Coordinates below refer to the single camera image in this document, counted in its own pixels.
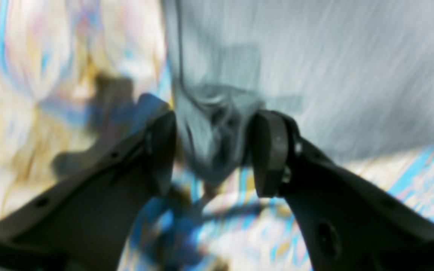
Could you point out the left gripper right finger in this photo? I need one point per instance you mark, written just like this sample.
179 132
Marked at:
348 224

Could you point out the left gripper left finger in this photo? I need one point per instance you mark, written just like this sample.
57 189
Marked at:
82 223

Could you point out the grey T-shirt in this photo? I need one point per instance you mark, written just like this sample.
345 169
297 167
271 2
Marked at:
356 75

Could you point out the patterned tile tablecloth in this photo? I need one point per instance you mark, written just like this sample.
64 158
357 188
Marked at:
70 74

